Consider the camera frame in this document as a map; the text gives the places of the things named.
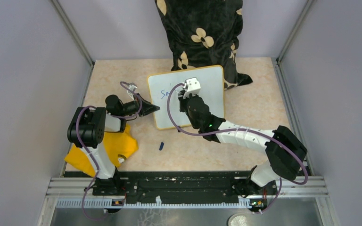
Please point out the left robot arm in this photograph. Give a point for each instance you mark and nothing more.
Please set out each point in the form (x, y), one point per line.
(102, 140)

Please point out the yellow plastic object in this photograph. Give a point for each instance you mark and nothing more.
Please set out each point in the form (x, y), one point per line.
(118, 146)

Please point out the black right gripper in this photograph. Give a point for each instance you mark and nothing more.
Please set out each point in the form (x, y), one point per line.
(183, 100)

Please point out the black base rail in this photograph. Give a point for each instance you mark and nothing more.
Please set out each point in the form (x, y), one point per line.
(187, 188)

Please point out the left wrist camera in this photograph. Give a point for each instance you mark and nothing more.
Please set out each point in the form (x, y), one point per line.
(131, 90)

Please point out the round metal disc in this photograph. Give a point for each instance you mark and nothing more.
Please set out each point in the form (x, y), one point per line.
(238, 219)

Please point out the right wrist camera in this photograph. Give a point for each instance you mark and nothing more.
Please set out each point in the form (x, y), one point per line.
(191, 87)

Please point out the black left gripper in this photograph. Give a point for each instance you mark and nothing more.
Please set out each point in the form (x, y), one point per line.
(150, 107)

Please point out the blue marker cap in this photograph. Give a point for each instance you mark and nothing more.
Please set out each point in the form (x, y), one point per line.
(161, 146)

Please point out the yellow-framed whiteboard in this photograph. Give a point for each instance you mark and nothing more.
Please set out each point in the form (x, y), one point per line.
(212, 90)

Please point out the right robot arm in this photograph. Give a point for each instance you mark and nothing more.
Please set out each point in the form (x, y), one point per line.
(285, 152)

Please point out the black floral pillow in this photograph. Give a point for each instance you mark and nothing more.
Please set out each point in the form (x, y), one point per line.
(204, 33)

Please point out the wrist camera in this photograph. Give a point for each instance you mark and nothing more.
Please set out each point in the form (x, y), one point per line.
(131, 90)
(191, 87)

